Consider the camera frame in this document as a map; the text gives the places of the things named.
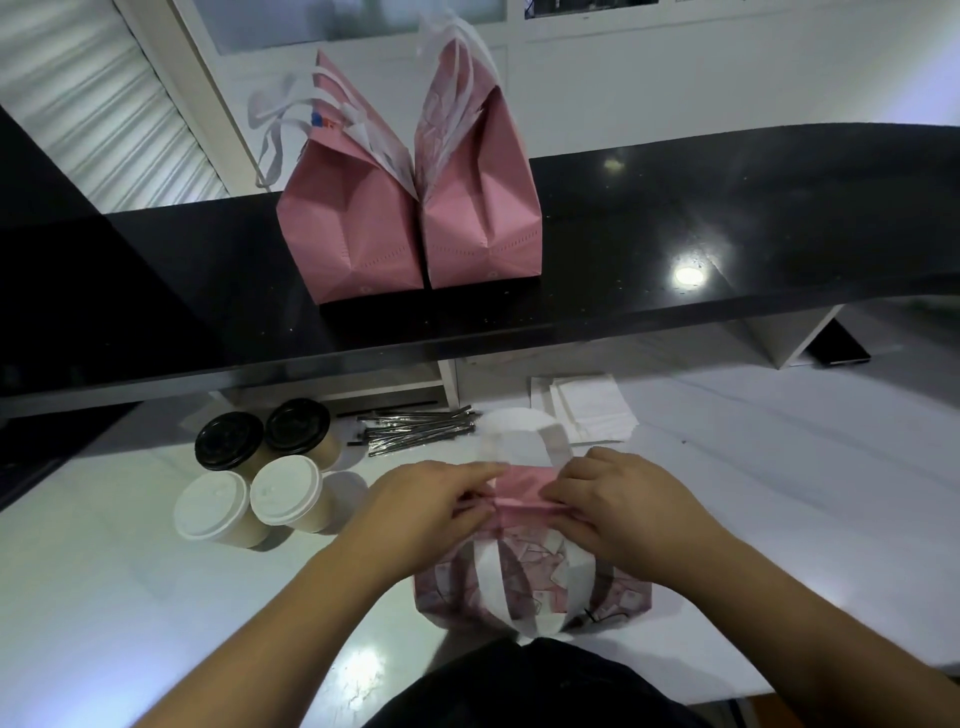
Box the black phone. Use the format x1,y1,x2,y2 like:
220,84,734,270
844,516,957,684
806,320,871,369

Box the pile of straws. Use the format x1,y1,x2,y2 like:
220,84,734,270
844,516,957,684
348,404,481,459

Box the person's left forearm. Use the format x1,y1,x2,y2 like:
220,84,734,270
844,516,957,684
134,536,410,728

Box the black low shelf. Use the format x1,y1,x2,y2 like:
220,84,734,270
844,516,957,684
0,404,140,511

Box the person's right forearm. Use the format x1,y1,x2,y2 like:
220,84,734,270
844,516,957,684
674,528,960,728

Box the tall black glossy cabinet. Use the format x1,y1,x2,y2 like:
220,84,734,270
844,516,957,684
0,104,226,395

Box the pink paper bag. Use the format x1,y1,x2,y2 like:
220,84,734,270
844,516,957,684
247,48,427,305
412,408,654,646
412,11,544,290

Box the person's black shirt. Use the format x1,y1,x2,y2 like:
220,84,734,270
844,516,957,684
363,637,714,728

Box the stack of white napkins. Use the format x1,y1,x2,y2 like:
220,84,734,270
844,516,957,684
530,372,639,445

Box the white triangular support bracket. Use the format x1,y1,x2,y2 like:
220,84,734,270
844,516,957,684
738,303,845,370

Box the cream shutter side frame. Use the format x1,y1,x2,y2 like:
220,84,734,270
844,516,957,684
112,0,264,196

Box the black glossy counter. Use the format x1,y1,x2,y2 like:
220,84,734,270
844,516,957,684
0,123,960,418

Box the person's right hand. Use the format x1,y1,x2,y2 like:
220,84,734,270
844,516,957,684
539,447,740,594

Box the white roller shutter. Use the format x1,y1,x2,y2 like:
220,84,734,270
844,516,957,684
0,0,230,215

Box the cluster of lidded paper cups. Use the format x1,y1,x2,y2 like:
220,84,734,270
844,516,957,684
173,397,346,549

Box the white framed glass partition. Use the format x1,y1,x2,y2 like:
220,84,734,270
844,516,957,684
172,0,676,58

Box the person's left hand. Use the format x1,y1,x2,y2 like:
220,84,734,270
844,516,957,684
341,458,511,586

